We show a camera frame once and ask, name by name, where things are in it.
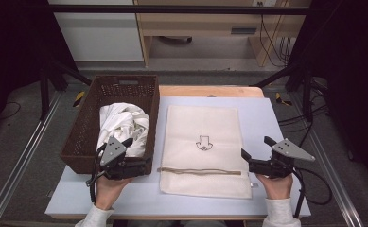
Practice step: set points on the beige mesh laundry bag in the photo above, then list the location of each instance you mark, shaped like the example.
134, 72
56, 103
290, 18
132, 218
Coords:
203, 126

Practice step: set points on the white garment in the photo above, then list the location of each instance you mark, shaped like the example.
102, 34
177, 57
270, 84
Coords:
123, 121

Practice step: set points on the aluminium floor rail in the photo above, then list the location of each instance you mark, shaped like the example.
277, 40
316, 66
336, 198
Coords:
21, 157
333, 176

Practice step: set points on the person's left hand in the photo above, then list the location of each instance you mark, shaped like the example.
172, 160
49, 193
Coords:
107, 192

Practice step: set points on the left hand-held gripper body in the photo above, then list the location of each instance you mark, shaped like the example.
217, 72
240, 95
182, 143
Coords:
112, 151

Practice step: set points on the yellow black tape piece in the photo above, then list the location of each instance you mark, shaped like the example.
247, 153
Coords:
79, 98
279, 98

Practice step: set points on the black horizontal frame bar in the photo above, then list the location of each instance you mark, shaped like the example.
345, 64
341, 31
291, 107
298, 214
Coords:
172, 9

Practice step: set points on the brown woven basket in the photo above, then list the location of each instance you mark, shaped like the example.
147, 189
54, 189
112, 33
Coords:
87, 135

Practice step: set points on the light wooden desk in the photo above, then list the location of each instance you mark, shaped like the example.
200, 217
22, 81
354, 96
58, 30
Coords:
197, 23

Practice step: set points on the black curtain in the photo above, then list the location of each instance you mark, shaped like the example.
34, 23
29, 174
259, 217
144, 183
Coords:
352, 78
14, 47

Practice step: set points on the black metal stand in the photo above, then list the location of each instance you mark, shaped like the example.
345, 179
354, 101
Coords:
44, 94
307, 94

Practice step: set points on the person's right hand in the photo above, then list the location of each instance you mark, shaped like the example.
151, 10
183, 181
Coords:
279, 189

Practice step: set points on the white cabinet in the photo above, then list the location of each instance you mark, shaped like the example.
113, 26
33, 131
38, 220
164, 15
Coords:
99, 38

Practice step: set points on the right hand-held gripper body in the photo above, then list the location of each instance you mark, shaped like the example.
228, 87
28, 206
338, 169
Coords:
273, 167

